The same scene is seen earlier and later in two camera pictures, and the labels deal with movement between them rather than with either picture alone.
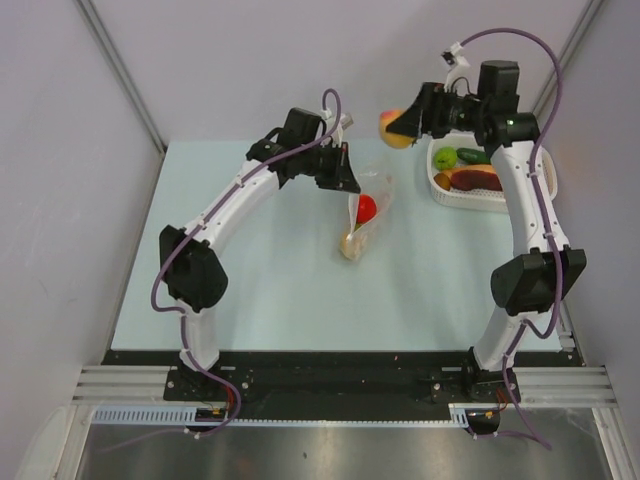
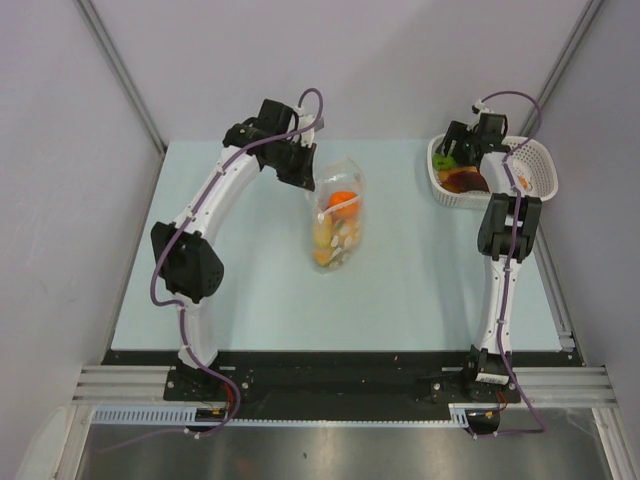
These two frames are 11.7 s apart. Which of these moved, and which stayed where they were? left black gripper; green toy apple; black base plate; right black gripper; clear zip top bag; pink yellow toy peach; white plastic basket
Moved: left black gripper; clear zip top bag; pink yellow toy peach; right black gripper
Stayed: green toy apple; white plastic basket; black base plate
